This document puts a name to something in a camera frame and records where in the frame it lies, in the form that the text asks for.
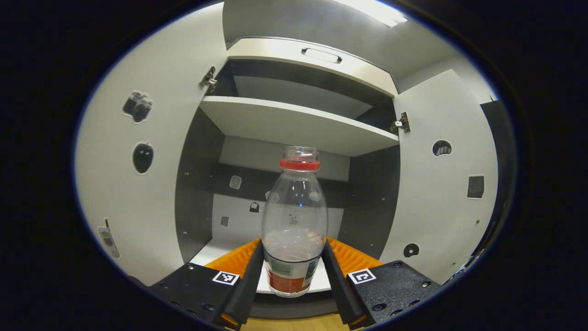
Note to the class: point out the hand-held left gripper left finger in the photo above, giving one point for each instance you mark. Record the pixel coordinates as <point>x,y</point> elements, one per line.
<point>248,285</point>

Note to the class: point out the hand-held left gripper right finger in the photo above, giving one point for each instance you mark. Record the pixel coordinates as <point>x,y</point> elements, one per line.
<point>337,285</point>

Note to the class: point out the clear plastic bottle red label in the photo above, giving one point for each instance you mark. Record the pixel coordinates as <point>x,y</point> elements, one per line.
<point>294,216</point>

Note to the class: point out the white cabinet door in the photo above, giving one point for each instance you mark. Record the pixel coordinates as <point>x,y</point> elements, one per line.
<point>161,207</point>
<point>441,220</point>

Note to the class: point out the white and grey cabinet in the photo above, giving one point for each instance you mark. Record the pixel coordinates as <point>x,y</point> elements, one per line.
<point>197,193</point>

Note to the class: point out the white drawer front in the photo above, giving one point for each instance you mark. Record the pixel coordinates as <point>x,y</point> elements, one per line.
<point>275,53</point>

